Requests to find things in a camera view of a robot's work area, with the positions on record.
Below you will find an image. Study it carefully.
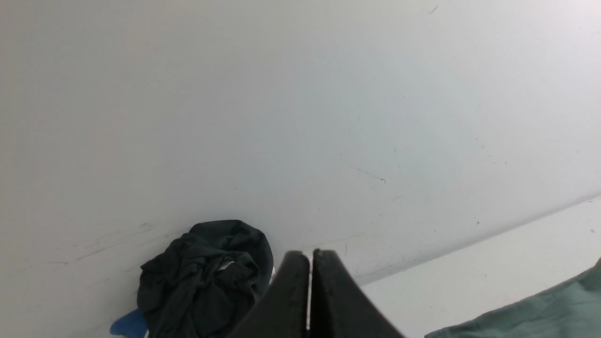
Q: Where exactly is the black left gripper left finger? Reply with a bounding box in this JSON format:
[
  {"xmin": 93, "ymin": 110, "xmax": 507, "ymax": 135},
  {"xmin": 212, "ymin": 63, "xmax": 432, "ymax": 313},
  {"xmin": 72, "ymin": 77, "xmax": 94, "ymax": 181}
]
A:
[{"xmin": 228, "ymin": 251, "xmax": 310, "ymax": 338}]

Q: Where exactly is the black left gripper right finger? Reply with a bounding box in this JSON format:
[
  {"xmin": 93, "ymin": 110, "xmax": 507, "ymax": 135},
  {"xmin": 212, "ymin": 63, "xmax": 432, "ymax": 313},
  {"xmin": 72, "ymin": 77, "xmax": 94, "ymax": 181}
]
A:
[{"xmin": 310, "ymin": 249, "xmax": 403, "ymax": 338}]

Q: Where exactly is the green long-sleeved shirt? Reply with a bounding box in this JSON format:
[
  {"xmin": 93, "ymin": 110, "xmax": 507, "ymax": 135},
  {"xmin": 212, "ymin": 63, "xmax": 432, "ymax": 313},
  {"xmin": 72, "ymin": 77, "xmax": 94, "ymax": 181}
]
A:
[{"xmin": 426, "ymin": 261, "xmax": 601, "ymax": 338}]

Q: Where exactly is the dark crumpled garment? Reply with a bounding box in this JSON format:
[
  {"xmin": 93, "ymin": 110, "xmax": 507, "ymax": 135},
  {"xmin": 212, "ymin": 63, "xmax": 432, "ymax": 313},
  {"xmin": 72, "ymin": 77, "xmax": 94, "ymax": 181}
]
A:
[{"xmin": 137, "ymin": 220, "xmax": 273, "ymax": 338}]

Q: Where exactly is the blue crumpled cloth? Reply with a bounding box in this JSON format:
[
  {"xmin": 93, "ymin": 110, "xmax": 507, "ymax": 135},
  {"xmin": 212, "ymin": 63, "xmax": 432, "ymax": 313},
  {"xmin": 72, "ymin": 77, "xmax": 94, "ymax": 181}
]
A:
[{"xmin": 109, "ymin": 309, "xmax": 149, "ymax": 338}]

